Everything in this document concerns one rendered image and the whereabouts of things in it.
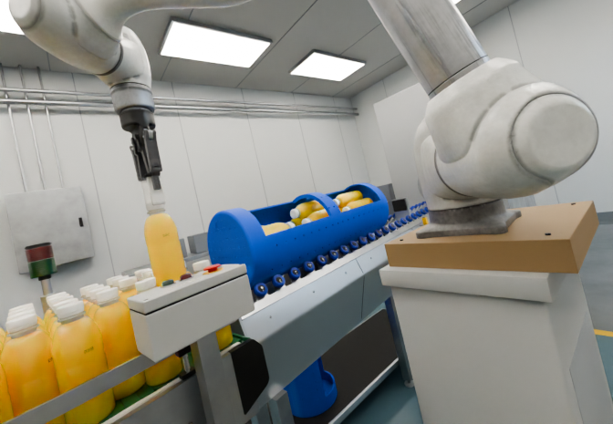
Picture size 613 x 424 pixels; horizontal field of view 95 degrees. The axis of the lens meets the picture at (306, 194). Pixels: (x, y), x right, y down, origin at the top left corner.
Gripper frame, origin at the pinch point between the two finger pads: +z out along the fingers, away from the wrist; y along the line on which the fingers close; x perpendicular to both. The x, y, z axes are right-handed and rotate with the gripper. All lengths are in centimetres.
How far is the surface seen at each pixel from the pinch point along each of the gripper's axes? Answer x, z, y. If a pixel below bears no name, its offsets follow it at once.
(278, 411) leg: -23, 71, 4
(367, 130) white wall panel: -563, -121, 255
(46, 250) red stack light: 18.9, 6.8, 45.6
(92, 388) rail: 19.1, 34.1, -8.2
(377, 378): -102, 116, 27
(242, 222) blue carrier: -23.6, 12.5, 1.6
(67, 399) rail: 22.5, 33.8, -8.2
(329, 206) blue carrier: -65, 15, 0
